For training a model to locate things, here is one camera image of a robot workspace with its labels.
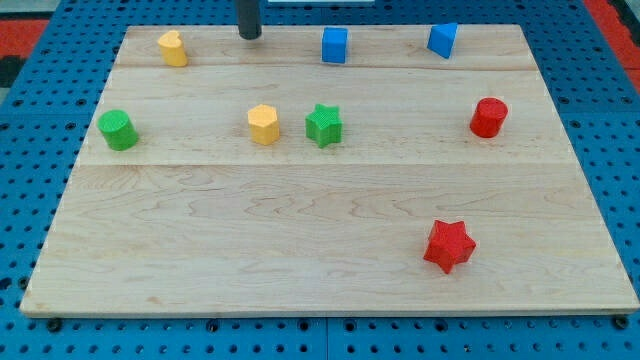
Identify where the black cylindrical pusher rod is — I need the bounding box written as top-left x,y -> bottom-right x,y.
235,0 -> 262,40

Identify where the yellow heart block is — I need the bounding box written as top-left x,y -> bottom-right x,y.
157,30 -> 188,67

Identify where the blue cube block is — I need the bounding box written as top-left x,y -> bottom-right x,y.
321,27 -> 349,64

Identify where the yellow hexagon block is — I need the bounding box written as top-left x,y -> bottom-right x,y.
247,104 -> 280,145

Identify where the green star block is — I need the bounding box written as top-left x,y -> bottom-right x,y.
305,104 -> 343,148

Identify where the wooden board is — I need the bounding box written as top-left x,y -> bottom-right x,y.
21,25 -> 639,319

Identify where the green cylinder block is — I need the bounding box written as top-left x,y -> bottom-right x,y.
97,109 -> 139,151

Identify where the blue triangle block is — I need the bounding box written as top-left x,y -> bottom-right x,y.
427,23 -> 458,59

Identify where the red cylinder block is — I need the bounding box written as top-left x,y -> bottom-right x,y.
469,97 -> 508,138

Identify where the red star block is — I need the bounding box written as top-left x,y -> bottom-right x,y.
423,220 -> 476,274

